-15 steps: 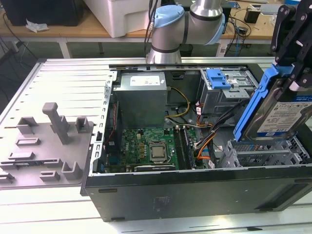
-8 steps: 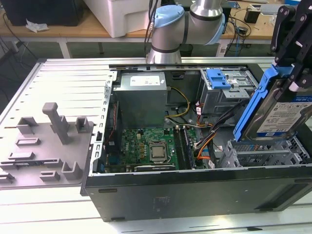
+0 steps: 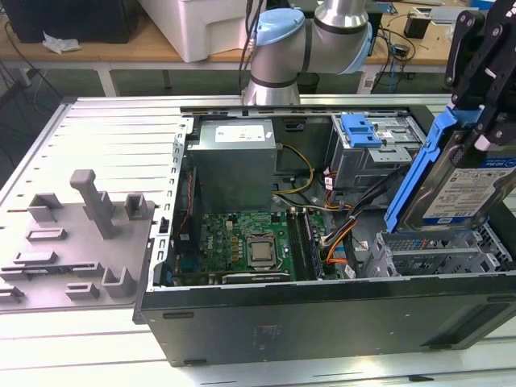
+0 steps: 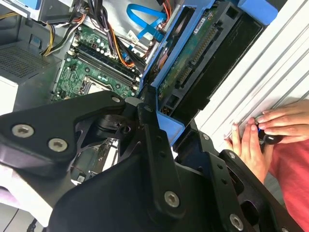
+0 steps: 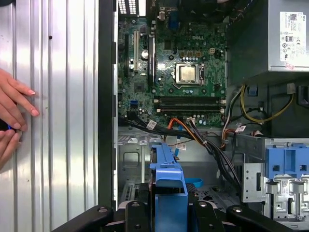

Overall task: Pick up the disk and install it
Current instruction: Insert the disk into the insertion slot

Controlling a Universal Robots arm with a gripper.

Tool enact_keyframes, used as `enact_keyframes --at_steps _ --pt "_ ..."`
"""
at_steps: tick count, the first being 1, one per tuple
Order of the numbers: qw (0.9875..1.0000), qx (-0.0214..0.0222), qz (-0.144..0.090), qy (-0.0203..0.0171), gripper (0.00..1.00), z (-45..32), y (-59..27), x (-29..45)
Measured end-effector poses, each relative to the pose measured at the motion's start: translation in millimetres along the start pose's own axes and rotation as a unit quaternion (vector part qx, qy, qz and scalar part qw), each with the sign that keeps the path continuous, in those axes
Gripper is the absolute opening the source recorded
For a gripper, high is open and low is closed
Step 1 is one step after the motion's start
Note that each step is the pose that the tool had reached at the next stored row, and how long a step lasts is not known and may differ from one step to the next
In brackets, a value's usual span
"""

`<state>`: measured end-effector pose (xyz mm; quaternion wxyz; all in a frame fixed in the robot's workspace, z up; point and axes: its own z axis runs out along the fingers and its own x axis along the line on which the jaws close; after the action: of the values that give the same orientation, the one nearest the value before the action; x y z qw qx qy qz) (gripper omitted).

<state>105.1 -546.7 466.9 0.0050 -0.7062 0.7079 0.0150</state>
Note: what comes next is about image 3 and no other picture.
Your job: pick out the hard disk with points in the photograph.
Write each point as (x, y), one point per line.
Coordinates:
(455, 193)

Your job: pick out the grey parts rack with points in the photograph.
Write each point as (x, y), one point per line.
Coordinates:
(80, 250)

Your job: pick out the silver flat tray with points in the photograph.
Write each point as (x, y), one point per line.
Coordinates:
(439, 15)

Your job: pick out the CPU socket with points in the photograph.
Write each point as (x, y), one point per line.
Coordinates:
(275, 252)

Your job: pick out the blue drive latch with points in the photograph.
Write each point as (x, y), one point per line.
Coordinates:
(359, 135)

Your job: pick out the black graphics card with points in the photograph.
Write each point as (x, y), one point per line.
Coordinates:
(258, 278)

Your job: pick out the silver CPU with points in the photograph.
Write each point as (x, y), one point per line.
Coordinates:
(260, 252)

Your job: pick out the wooden desk white legs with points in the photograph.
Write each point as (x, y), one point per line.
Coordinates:
(121, 52)

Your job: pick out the RAM stick blue label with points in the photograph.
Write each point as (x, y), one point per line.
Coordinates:
(40, 273)
(314, 246)

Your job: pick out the small black adapter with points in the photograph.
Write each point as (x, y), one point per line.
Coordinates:
(401, 50)

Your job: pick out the silver optical drive cage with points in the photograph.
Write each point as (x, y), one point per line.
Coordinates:
(354, 165)

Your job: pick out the black open PC case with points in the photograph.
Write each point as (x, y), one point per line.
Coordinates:
(282, 322)

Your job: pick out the black desktop computer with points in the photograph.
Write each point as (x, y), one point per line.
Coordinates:
(377, 36)

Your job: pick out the crumpled white paper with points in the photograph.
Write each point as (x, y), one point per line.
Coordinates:
(60, 43)

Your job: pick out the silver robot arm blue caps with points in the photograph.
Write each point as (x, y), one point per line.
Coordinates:
(278, 48)

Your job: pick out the silver power supply unit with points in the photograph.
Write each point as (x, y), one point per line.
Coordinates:
(234, 177)

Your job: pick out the silver disk bay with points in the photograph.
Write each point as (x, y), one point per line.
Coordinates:
(427, 252)

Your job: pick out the large black box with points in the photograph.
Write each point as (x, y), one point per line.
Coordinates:
(80, 20)

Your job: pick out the green motherboard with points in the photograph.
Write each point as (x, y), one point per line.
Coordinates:
(217, 242)

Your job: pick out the white plastic box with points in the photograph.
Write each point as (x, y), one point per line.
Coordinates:
(193, 28)

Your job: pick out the small black device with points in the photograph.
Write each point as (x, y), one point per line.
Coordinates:
(415, 26)

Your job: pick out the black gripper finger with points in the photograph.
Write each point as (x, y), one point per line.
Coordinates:
(457, 60)
(496, 92)

